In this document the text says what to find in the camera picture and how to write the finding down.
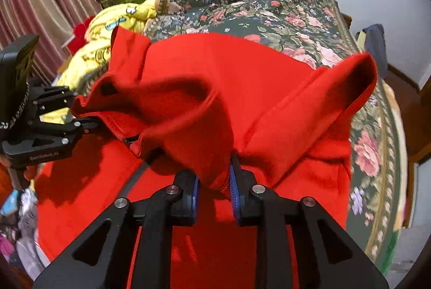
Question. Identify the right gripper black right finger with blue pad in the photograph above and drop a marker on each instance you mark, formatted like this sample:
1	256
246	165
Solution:
298	244

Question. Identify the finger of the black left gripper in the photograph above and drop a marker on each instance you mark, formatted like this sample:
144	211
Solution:
77	127
48	99

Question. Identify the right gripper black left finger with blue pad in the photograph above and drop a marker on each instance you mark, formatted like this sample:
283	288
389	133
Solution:
129	245

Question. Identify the red hooded sweatshirt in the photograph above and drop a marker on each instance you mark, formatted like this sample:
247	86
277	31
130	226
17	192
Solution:
189	102

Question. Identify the left hand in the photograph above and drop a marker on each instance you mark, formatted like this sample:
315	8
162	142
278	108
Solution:
18	178

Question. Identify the yellow cartoon print garment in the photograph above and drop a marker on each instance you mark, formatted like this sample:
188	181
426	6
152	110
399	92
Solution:
96	51

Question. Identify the small red cloth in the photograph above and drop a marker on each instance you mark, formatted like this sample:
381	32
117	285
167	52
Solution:
77	39

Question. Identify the floral green bedspread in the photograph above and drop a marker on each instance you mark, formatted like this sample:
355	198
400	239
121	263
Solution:
316	32

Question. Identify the dark blue hanging cloth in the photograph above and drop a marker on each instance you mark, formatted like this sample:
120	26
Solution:
375	45

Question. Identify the brown wooden door frame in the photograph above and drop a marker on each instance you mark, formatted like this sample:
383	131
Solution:
414	104

